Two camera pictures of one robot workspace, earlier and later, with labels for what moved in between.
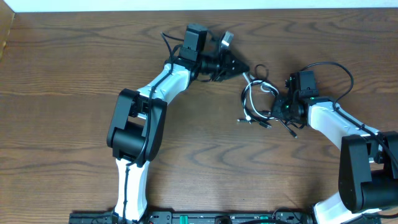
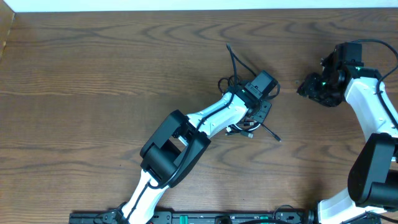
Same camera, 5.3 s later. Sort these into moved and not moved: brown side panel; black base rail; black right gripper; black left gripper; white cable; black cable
Moved: white cable; black cable; black right gripper; black left gripper
Not moved: black base rail; brown side panel
